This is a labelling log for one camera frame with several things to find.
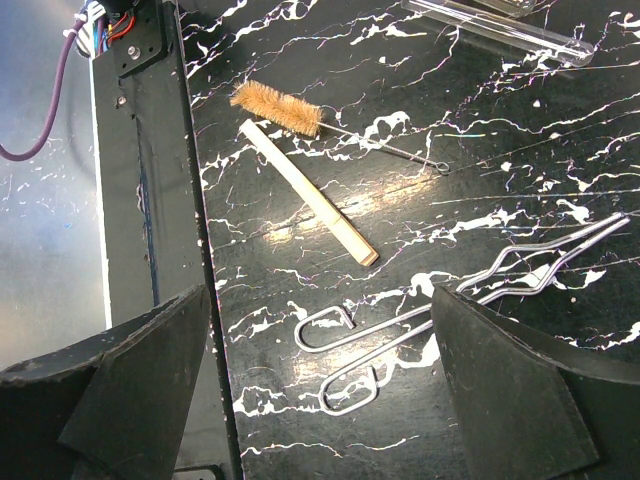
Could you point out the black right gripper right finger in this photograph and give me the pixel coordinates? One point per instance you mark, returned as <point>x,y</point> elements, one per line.
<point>531,406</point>

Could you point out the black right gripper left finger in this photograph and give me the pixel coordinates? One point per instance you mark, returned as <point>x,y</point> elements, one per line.
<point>112,406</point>

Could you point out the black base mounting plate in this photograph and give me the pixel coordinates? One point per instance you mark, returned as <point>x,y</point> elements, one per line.
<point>156,237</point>

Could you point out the wooden test tube clamp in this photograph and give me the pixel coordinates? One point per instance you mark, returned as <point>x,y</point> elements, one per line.
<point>348,236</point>

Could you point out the brown test tube brush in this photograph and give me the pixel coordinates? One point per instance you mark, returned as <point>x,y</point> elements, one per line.
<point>302,117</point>

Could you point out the clear glass test tube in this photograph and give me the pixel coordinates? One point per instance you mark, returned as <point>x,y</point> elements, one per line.
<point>511,8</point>
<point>566,50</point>

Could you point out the aluminium front rail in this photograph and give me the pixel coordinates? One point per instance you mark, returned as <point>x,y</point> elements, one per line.
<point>92,11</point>

